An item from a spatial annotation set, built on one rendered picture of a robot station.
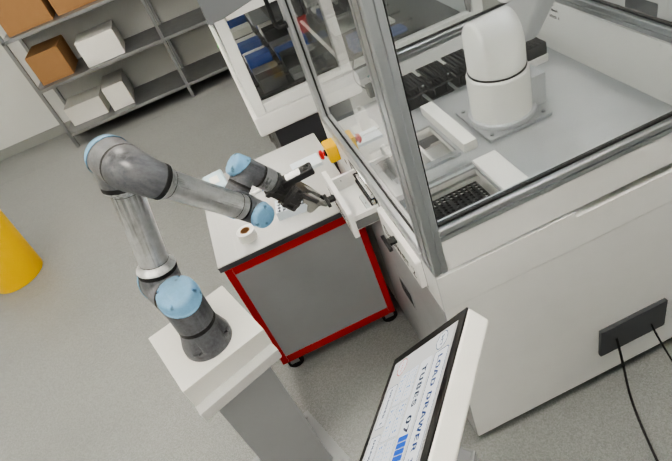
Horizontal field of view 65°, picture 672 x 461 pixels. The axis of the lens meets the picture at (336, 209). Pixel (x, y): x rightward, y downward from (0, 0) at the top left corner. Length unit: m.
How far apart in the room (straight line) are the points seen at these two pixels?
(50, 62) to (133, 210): 4.07
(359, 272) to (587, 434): 1.01
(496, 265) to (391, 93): 0.63
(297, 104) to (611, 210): 1.46
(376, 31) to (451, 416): 0.67
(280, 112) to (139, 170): 1.27
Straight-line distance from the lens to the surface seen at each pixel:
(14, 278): 4.18
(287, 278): 2.13
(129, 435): 2.83
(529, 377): 2.01
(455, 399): 0.93
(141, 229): 1.54
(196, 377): 1.63
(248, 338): 1.63
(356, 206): 1.86
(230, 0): 2.33
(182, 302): 1.51
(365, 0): 0.99
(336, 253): 2.13
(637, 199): 1.69
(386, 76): 1.05
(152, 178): 1.35
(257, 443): 1.94
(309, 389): 2.49
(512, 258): 1.52
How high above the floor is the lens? 2.00
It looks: 38 degrees down
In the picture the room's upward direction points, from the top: 22 degrees counter-clockwise
